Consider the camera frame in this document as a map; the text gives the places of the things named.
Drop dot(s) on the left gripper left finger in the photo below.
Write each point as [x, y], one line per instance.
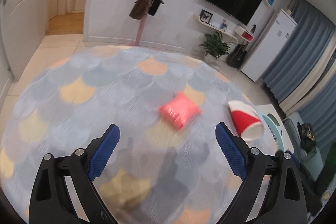
[50, 200]

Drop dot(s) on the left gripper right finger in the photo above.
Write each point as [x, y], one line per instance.
[271, 190]

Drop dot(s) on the black bag on sofa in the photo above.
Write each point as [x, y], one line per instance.
[307, 137]

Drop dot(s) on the teal sofa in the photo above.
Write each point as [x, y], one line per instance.
[317, 175]

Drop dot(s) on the light blue laundry basket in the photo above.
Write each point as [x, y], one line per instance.
[275, 133]

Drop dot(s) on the red panda paper cup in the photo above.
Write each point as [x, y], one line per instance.
[246, 120]

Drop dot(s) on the pink tissue pack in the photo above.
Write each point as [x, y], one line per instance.
[179, 111]

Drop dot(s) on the black acoustic guitar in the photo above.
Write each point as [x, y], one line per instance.
[236, 58]

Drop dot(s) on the potted green plant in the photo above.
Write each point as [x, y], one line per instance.
[215, 47]

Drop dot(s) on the red white box shelf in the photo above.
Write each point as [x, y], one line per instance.
[244, 34]

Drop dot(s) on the blue curtain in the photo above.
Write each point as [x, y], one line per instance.
[302, 60]

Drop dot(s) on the white refrigerator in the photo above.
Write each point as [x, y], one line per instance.
[268, 45]

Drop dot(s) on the framed butterfly picture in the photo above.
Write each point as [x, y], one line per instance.
[205, 16]

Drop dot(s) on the white door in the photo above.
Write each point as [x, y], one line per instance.
[23, 26]

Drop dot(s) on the brown hanging handbag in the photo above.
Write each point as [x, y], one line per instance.
[138, 9]

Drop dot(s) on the black hanging bag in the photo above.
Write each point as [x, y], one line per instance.
[154, 7]

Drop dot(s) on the white curved wall shelf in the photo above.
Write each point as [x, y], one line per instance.
[224, 33]

